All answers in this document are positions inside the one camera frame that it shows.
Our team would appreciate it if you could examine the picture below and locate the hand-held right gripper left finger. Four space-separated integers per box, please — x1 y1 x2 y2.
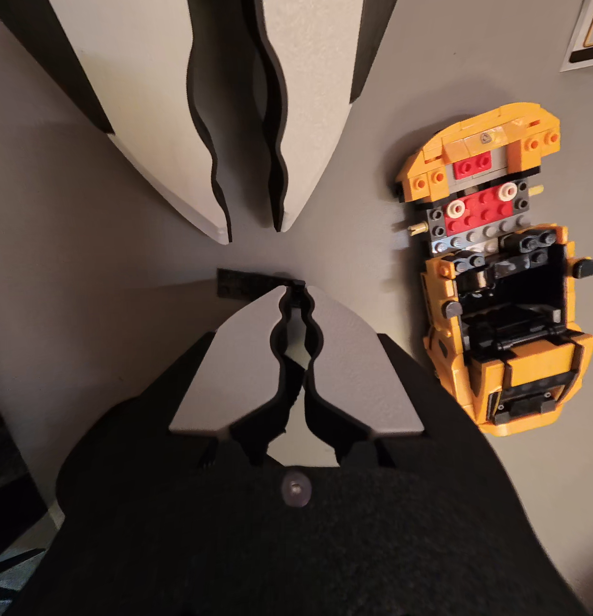
169 285 287 466

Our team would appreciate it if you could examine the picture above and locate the black lego plate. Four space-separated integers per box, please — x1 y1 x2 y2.
217 269 307 338

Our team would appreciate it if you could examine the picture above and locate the white sticker sheet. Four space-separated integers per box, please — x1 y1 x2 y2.
560 0 593 73

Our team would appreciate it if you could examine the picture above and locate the yellow lego car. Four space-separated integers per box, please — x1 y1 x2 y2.
394 102 593 438

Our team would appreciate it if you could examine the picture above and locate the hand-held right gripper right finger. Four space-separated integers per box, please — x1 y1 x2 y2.
302 285 425 466

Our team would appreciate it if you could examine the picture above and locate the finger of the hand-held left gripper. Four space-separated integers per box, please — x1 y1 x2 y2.
48 0 233 244
254 0 363 233

